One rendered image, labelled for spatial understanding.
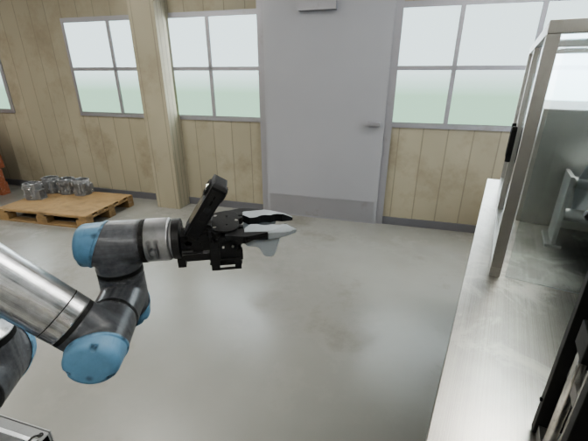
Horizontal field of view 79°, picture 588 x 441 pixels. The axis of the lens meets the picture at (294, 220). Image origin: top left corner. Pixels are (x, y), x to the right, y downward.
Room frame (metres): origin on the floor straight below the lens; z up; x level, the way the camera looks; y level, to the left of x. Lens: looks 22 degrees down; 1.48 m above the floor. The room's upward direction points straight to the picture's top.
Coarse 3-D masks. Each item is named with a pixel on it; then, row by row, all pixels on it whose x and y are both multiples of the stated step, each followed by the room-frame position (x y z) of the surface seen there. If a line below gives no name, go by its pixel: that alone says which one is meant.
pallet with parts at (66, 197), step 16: (48, 176) 4.22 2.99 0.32; (32, 192) 3.86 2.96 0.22; (48, 192) 4.09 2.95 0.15; (64, 192) 4.04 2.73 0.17; (80, 192) 3.98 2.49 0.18; (96, 192) 4.12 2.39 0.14; (0, 208) 3.59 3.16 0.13; (16, 208) 3.58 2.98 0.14; (32, 208) 3.58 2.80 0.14; (48, 208) 3.58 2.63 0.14; (64, 208) 3.58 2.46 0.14; (80, 208) 3.58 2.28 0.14; (96, 208) 3.58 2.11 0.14; (112, 208) 3.72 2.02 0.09; (48, 224) 3.46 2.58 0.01; (64, 224) 3.43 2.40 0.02; (80, 224) 3.36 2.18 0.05
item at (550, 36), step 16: (544, 32) 1.06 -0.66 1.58; (560, 32) 0.95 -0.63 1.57; (576, 32) 0.93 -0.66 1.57; (544, 48) 0.96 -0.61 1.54; (528, 64) 1.97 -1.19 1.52; (544, 64) 0.96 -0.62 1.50; (528, 80) 1.46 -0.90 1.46; (544, 80) 0.95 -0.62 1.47; (544, 96) 0.95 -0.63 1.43; (528, 112) 0.96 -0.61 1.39; (512, 128) 1.43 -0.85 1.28; (528, 128) 0.96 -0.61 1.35; (512, 144) 1.42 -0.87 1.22; (528, 144) 0.95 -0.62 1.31; (528, 160) 0.95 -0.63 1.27; (512, 176) 0.96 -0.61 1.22; (512, 192) 0.96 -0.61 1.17; (496, 208) 1.54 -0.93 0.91; (512, 208) 0.95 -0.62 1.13; (496, 224) 1.29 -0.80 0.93; (512, 224) 0.95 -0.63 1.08; (496, 240) 0.98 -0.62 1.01; (496, 256) 0.96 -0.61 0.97; (496, 272) 0.95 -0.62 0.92
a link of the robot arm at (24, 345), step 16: (0, 320) 0.52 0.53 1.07; (0, 336) 0.50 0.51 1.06; (16, 336) 0.53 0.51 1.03; (32, 336) 0.57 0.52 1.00; (0, 352) 0.49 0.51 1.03; (16, 352) 0.51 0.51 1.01; (32, 352) 0.55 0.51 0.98; (0, 368) 0.47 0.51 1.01; (16, 368) 0.50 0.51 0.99; (0, 384) 0.46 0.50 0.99; (16, 384) 0.50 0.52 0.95
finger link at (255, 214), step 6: (258, 210) 0.62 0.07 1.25; (264, 210) 0.62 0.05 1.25; (270, 210) 0.62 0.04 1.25; (246, 216) 0.60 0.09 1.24; (252, 216) 0.60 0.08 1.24; (258, 216) 0.60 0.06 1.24; (264, 216) 0.61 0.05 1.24; (270, 216) 0.61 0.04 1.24; (276, 216) 0.61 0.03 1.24; (282, 216) 0.61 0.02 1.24; (288, 216) 0.61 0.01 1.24; (246, 222) 0.60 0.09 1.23; (252, 222) 0.60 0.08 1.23; (258, 222) 0.60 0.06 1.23; (264, 222) 0.62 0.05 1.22; (270, 222) 0.62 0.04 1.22
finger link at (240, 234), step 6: (222, 234) 0.56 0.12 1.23; (228, 234) 0.54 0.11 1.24; (234, 234) 0.54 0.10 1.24; (240, 234) 0.54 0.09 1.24; (246, 234) 0.54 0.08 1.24; (252, 234) 0.54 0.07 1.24; (258, 234) 0.54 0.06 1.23; (264, 234) 0.55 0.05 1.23; (228, 240) 0.54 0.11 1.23; (234, 240) 0.53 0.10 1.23; (240, 240) 0.53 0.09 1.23; (246, 240) 0.54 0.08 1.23; (252, 240) 0.54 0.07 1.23
